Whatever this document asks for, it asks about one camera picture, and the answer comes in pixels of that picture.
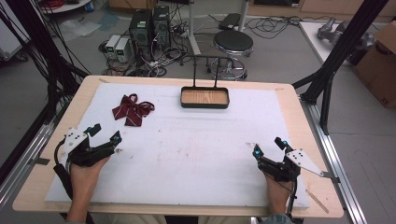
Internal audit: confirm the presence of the white round table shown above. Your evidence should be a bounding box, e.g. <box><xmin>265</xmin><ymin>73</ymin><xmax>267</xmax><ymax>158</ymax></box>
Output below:
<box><xmin>39</xmin><ymin>0</ymin><xmax>93</xmax><ymax>15</ymax></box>

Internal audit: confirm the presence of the black hanger stand with tray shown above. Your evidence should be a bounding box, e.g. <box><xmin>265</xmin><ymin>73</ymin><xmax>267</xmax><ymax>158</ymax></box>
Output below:
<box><xmin>179</xmin><ymin>54</ymin><xmax>235</xmax><ymax>110</ymax></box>

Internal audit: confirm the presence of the white table leg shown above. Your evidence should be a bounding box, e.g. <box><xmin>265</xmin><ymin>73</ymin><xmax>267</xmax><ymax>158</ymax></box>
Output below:
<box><xmin>237</xmin><ymin>0</ymin><xmax>251</xmax><ymax>33</ymax></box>
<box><xmin>186</xmin><ymin>0</ymin><xmax>202</xmax><ymax>56</ymax></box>

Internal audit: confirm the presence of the black round stool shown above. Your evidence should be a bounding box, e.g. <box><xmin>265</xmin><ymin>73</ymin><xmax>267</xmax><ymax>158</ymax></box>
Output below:
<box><xmin>206</xmin><ymin>29</ymin><xmax>255</xmax><ymax>81</ymax></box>

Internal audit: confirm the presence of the white floor board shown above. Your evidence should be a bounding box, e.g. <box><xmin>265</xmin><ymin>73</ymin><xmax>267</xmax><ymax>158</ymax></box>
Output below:
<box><xmin>298</xmin><ymin>21</ymin><xmax>358</xmax><ymax>66</ymax></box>

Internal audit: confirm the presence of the black floor cable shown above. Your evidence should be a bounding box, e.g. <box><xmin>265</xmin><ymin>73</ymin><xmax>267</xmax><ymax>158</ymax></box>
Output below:
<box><xmin>207</xmin><ymin>13</ymin><xmax>335</xmax><ymax>41</ymax></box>

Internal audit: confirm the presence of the person's left hand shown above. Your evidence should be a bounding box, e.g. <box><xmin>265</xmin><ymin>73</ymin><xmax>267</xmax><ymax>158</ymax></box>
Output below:
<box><xmin>69</xmin><ymin>155</ymin><xmax>112</xmax><ymax>195</ymax></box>

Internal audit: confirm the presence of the thin wooden stick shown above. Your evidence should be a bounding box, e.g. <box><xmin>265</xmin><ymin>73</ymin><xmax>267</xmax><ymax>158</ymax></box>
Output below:
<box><xmin>304</xmin><ymin>189</ymin><xmax>331</xmax><ymax>215</ymax></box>

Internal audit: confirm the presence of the black computer tower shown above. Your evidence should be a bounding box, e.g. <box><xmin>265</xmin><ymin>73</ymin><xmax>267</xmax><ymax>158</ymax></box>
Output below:
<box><xmin>152</xmin><ymin>5</ymin><xmax>172</xmax><ymax>50</ymax></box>
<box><xmin>128</xmin><ymin>8</ymin><xmax>154</xmax><ymax>62</ymax></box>

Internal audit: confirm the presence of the white power supply unit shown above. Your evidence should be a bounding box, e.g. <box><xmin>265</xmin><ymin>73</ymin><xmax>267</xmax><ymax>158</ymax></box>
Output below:
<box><xmin>105</xmin><ymin>34</ymin><xmax>121</xmax><ymax>60</ymax></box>
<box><xmin>115</xmin><ymin>37</ymin><xmax>132</xmax><ymax>63</ymax></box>

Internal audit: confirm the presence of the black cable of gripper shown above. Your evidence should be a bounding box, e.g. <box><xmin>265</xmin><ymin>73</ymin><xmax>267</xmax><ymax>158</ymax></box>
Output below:
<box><xmin>52</xmin><ymin>137</ymin><xmax>95</xmax><ymax>224</ymax></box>
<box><xmin>264</xmin><ymin>172</ymin><xmax>304</xmax><ymax>224</ymax></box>

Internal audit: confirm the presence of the maroon striped bow tie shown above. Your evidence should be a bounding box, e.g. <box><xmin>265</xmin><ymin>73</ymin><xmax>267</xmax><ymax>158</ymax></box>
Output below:
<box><xmin>111</xmin><ymin>92</ymin><xmax>156</xmax><ymax>128</ymax></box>

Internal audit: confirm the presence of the black metal frame strut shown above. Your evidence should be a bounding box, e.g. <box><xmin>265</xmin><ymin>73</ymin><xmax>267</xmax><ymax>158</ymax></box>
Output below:
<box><xmin>291</xmin><ymin>0</ymin><xmax>390</xmax><ymax>136</ymax></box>
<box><xmin>0</xmin><ymin>0</ymin><xmax>90</xmax><ymax>178</ymax></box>

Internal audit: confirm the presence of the clear plastic sheet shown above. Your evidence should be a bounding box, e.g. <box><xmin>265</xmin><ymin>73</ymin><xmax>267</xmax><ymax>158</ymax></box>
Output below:
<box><xmin>58</xmin><ymin>18</ymin><xmax>103</xmax><ymax>42</ymax></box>

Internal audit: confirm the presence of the grey robot part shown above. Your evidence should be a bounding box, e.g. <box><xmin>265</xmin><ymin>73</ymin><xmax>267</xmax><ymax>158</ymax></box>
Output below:
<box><xmin>317</xmin><ymin>16</ymin><xmax>376</xmax><ymax>66</ymax></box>

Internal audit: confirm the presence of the black flat box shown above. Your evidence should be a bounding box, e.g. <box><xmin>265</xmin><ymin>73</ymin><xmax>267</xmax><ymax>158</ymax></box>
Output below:
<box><xmin>218</xmin><ymin>12</ymin><xmax>243</xmax><ymax>32</ymax></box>

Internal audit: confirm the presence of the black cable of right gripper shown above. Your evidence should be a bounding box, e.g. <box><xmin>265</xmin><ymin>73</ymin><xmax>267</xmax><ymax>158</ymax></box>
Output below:
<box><xmin>264</xmin><ymin>172</ymin><xmax>304</xmax><ymax>224</ymax></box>

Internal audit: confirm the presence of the brown cardboard box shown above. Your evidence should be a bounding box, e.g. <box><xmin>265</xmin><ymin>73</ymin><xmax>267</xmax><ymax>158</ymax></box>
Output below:
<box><xmin>352</xmin><ymin>21</ymin><xmax>396</xmax><ymax>109</ymax></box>

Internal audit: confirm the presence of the aluminium rail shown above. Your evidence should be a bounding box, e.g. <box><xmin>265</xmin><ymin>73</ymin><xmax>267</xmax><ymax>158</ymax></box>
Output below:
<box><xmin>0</xmin><ymin>104</ymin><xmax>68</xmax><ymax>206</ymax></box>
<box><xmin>298</xmin><ymin>94</ymin><xmax>370</xmax><ymax>224</ymax></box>

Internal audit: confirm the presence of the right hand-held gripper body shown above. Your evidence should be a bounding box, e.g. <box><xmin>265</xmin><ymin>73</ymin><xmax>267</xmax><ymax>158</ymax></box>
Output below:
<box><xmin>257</xmin><ymin>148</ymin><xmax>325</xmax><ymax>184</ymax></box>

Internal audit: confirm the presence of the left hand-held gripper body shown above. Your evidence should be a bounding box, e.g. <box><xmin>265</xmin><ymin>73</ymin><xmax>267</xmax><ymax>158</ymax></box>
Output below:
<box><xmin>60</xmin><ymin>126</ymin><xmax>116</xmax><ymax>168</ymax></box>

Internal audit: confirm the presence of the person's right hand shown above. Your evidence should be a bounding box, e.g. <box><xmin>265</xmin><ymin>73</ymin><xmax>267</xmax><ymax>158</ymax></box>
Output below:
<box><xmin>263</xmin><ymin>172</ymin><xmax>294</xmax><ymax>206</ymax></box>

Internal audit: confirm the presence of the white foam mat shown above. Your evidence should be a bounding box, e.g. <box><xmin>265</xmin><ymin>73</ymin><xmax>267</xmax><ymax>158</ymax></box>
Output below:
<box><xmin>44</xmin><ymin>82</ymin><xmax>311</xmax><ymax>209</ymax></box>

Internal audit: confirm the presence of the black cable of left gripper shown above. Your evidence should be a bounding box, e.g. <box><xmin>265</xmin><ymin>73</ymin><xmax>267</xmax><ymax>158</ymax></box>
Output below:
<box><xmin>52</xmin><ymin>137</ymin><xmax>95</xmax><ymax>224</ymax></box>

